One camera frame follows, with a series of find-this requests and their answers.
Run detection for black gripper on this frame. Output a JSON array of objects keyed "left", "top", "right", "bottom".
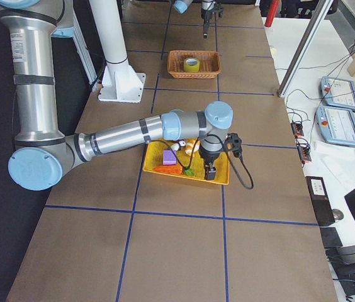
[
  {"left": 200, "top": 147, "right": 223, "bottom": 181},
  {"left": 201, "top": 1, "right": 223, "bottom": 39}
]

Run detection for yellow tape roll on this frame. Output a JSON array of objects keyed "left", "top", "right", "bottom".
[{"left": 183, "top": 57, "right": 200, "bottom": 72}]

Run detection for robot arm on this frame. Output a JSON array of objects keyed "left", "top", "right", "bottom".
[
  {"left": 172, "top": 0, "right": 223, "bottom": 39},
  {"left": 0, "top": 1, "right": 233, "bottom": 191}
]

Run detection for brown wicker basket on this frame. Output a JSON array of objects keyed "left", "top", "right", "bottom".
[{"left": 167, "top": 50, "right": 221, "bottom": 79}]

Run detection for yellow plastic basket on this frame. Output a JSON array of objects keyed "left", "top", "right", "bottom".
[{"left": 143, "top": 138, "right": 230, "bottom": 185}]

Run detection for toy croissant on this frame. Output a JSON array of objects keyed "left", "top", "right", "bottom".
[{"left": 184, "top": 138, "right": 200, "bottom": 156}]

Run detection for orange toy carrot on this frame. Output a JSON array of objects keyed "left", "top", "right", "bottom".
[{"left": 153, "top": 165, "right": 194, "bottom": 176}]

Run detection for white black toy figure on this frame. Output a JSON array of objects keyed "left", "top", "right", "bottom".
[{"left": 170, "top": 140, "right": 186, "bottom": 152}]

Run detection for purple cube block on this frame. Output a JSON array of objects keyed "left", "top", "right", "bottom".
[{"left": 162, "top": 150, "right": 177, "bottom": 165}]

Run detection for red cylinder bottle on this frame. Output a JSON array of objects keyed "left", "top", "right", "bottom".
[{"left": 264, "top": 0, "right": 280, "bottom": 28}]

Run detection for black power strip orange plugs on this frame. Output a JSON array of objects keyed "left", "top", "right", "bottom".
[{"left": 290, "top": 121, "right": 312, "bottom": 165}]

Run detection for black box white labels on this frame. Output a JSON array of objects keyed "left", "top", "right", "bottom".
[{"left": 305, "top": 176, "right": 335, "bottom": 227}]

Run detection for lower teach pendant tablet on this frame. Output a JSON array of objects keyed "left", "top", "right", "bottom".
[{"left": 315, "top": 106, "right": 355, "bottom": 148}]

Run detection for teach pendant tablet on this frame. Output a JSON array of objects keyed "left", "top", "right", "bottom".
[
  {"left": 320, "top": 76, "right": 355, "bottom": 111},
  {"left": 315, "top": 106, "right": 355, "bottom": 148}
]

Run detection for upper teach pendant tablet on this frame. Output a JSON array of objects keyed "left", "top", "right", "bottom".
[{"left": 320, "top": 76, "right": 355, "bottom": 111}]

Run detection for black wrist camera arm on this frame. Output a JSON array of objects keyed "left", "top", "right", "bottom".
[{"left": 225, "top": 133, "right": 242, "bottom": 158}]

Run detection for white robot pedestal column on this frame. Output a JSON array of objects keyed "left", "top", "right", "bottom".
[{"left": 89, "top": 0, "right": 146, "bottom": 103}]

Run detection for aluminium frame post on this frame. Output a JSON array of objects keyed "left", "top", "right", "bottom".
[{"left": 277, "top": 0, "right": 334, "bottom": 98}]

